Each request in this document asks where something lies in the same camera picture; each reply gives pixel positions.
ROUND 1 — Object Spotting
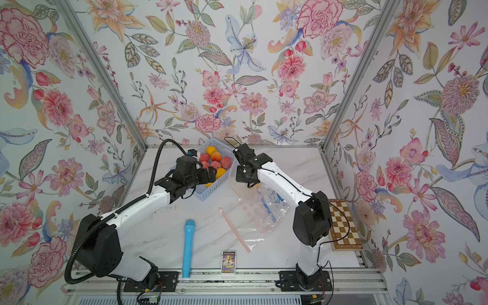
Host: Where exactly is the clear pink zip-top bag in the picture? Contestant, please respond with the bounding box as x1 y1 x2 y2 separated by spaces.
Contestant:
219 183 287 253

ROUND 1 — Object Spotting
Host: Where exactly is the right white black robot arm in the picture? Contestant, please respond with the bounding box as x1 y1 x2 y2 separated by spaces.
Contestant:
233 144 335 291

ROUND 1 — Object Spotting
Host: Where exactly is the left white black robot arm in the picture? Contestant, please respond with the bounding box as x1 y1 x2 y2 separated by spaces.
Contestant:
64 139 217 288

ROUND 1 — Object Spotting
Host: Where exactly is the yellow peach front centre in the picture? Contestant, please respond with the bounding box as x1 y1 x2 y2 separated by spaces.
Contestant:
216 168 226 179

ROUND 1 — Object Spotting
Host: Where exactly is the yellow peach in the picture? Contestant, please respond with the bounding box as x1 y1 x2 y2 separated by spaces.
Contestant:
206 146 217 157
216 168 226 179

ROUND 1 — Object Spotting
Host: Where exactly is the orange red peach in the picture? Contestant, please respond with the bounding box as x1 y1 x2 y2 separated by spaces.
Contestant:
211 151 222 162

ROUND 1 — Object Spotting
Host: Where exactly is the yellow peach top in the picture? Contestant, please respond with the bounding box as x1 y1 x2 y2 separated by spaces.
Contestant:
206 146 217 157

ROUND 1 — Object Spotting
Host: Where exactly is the clear blue zip-top bag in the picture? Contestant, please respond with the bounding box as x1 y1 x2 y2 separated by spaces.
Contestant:
257 185 290 226

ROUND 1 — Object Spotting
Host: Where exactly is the blue perforated plastic basket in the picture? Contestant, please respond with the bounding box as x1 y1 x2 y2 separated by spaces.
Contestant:
195 139 235 201

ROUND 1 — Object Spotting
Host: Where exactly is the light blue toy microphone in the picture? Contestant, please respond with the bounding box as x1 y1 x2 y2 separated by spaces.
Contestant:
182 219 196 278

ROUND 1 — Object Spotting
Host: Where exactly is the small purple card box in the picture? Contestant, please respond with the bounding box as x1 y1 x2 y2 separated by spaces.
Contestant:
221 250 236 275

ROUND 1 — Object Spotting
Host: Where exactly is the wooden chessboard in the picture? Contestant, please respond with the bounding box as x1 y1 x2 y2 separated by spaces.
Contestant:
329 200 363 251

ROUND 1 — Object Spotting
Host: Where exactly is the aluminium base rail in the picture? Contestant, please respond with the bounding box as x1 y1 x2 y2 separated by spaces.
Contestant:
61 267 388 296

